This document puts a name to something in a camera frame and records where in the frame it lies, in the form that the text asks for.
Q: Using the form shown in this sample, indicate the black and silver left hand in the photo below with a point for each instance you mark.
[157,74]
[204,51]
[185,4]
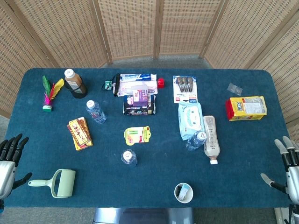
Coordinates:
[7,168]

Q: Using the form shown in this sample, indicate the grey and silver right hand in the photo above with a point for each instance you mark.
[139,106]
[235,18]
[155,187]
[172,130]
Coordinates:
[293,177]

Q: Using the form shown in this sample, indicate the red-labelled clear water bottle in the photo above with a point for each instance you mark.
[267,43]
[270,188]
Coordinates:
[95,113]

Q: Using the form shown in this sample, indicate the unlabelled clear water bottle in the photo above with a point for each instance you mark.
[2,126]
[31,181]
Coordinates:
[195,141]
[128,156]

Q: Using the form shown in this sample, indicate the silver-blue robot base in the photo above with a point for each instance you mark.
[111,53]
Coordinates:
[142,215]

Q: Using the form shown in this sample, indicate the pale green lint roller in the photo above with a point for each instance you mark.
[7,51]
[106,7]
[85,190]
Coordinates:
[65,184]

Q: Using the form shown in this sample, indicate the colourful feather shuttlecock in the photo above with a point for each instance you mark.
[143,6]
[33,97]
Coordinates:
[47,100]

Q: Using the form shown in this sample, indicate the yellow flat box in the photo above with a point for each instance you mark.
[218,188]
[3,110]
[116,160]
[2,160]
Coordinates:
[84,147]

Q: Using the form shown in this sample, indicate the brown and yellow printed box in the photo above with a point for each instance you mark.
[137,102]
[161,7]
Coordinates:
[79,130]

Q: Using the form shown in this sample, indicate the yellow red snack box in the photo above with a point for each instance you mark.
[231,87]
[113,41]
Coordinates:
[245,108]

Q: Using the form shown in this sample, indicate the beige milk tea bottle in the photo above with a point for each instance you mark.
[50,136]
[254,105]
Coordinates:
[211,135]

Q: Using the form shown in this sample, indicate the white paper cup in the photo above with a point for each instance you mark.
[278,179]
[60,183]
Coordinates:
[191,195]

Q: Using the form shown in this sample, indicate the black round holder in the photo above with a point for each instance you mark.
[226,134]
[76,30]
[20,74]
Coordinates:
[80,95]

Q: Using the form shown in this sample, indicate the small clear plastic bag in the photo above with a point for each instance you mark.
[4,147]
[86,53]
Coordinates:
[234,88]

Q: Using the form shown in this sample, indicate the brown drink bottle white cap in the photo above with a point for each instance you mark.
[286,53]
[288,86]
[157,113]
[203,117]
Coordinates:
[73,81]

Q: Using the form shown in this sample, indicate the blue and white sachet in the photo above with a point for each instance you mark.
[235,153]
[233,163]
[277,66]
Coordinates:
[184,191]

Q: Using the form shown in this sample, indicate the light blue wet wipes pack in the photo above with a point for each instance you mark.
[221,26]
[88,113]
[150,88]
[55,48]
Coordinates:
[190,116]

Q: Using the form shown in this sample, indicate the yellow lip balm card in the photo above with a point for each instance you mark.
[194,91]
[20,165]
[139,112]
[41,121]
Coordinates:
[137,135]

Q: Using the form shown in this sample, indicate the black slim flashlight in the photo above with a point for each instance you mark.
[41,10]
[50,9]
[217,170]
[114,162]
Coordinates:
[115,86]

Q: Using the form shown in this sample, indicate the blue felt table cover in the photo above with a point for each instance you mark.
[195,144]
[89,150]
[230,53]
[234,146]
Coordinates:
[151,177]

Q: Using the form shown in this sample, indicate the dark purple snack pack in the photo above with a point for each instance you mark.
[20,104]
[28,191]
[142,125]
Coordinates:
[137,111]

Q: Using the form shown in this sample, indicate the purple small box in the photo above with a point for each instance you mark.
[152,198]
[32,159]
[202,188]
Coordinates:
[141,98]

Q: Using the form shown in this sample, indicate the blue white toothpaste box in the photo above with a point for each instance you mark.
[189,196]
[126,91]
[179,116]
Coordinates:
[135,77]

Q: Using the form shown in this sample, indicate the small red block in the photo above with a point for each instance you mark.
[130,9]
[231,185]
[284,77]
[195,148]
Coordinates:
[161,83]

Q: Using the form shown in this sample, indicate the woven bamboo folding screen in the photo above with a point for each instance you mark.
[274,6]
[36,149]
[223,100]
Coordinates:
[130,28]

